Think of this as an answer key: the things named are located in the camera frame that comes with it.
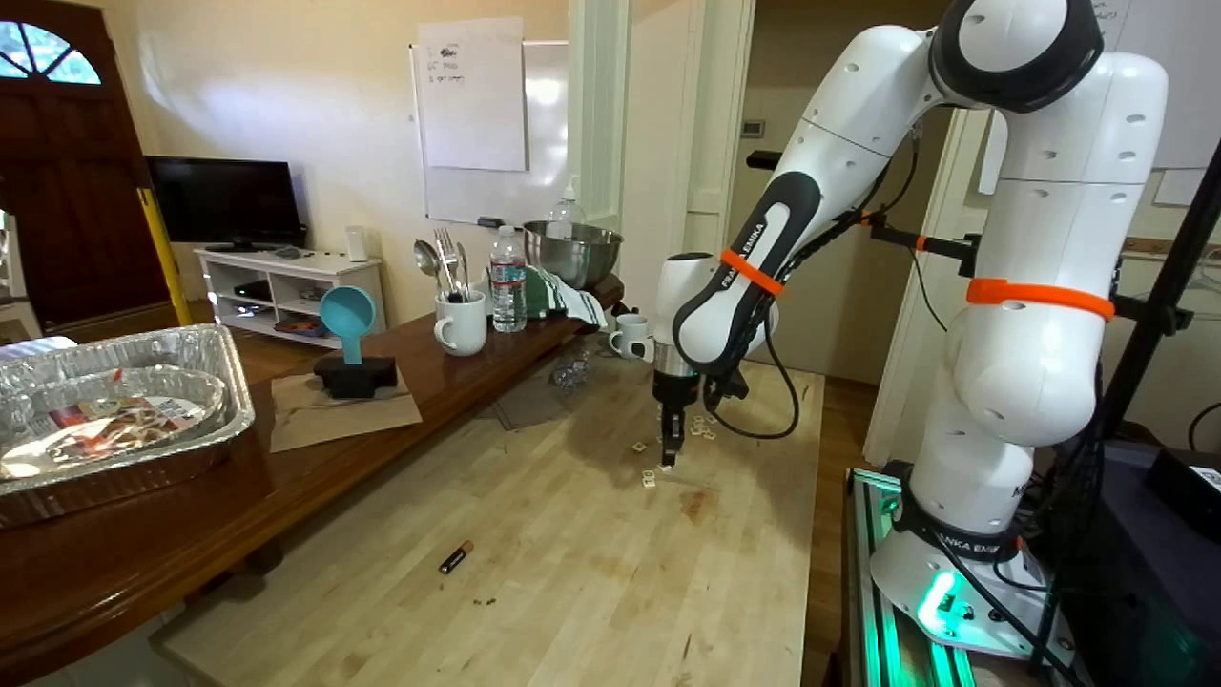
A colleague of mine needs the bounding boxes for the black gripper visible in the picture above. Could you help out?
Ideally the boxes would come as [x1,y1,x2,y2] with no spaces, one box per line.
[653,372,703,475]

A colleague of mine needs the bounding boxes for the white ceramic mug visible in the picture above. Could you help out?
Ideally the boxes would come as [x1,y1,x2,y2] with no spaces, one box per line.
[602,309,658,365]
[433,283,491,360]

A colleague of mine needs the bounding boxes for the crumpled clear plastic wrap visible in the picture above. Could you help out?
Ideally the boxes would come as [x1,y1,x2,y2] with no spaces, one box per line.
[489,350,602,430]

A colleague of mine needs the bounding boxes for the green striped white towel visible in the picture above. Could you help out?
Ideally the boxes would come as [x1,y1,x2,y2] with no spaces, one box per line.
[525,261,612,334]

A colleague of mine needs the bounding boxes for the stainless steel mixing bowl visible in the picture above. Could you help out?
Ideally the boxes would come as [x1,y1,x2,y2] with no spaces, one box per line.
[518,219,625,292]

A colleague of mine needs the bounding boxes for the clear plastic water bottle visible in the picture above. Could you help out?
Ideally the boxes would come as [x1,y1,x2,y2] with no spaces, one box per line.
[483,224,529,336]

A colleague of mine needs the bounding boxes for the black marker pen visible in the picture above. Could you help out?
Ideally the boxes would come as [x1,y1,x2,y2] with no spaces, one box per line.
[434,540,476,580]

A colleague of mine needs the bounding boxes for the aluminium robot stand green light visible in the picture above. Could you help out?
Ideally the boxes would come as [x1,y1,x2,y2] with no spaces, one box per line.
[831,461,1082,687]

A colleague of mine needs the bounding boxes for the metal spoon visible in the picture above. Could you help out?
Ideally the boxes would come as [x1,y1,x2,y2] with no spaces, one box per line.
[412,233,468,302]

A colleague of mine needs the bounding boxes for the black funnel base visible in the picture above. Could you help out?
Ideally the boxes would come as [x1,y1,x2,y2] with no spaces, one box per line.
[310,357,399,401]

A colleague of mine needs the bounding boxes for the black boom rod orange clamps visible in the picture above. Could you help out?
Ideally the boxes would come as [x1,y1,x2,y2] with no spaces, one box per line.
[743,148,997,280]

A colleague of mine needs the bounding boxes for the brown paper sheet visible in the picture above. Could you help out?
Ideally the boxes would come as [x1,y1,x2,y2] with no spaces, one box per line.
[262,365,426,460]

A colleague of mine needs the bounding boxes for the white television stand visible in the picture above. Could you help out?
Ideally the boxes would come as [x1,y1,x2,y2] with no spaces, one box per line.
[195,243,394,357]

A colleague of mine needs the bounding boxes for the black computer box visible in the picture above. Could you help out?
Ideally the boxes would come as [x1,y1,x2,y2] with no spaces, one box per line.
[1046,437,1221,687]

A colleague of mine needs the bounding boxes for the black flat television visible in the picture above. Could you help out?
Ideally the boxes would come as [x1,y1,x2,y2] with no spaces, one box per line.
[143,152,313,255]

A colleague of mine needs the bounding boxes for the black tripod pole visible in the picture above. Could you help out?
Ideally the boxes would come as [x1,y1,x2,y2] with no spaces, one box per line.
[1090,136,1221,442]

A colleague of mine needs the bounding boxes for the yellow stick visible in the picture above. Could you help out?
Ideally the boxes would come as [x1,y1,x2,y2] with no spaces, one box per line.
[135,187,195,327]

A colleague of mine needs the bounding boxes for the aluminium foil tray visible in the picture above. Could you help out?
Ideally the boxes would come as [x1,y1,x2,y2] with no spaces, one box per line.
[0,321,260,502]

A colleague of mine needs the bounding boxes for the dark brown wooden counter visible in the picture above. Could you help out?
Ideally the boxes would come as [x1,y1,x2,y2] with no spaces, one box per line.
[0,270,625,683]

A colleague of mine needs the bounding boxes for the dark wooden door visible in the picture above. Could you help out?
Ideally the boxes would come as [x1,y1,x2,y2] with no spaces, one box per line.
[0,0,176,341]

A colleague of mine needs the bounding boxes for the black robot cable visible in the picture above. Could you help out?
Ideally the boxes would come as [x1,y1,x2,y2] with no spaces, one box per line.
[703,302,806,447]

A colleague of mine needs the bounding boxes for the white wall whiteboard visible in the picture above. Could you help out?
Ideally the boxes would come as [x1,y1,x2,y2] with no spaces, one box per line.
[406,16,571,224]

